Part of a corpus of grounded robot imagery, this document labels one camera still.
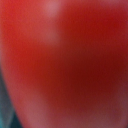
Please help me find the red toy tomato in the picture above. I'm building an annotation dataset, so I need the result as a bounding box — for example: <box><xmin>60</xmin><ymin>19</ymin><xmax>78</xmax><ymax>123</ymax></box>
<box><xmin>0</xmin><ymin>0</ymin><xmax>128</xmax><ymax>128</ymax></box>

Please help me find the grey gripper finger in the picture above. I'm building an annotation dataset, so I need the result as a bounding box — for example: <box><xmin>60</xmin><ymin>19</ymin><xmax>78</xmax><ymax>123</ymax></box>
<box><xmin>0</xmin><ymin>67</ymin><xmax>23</xmax><ymax>128</ymax></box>

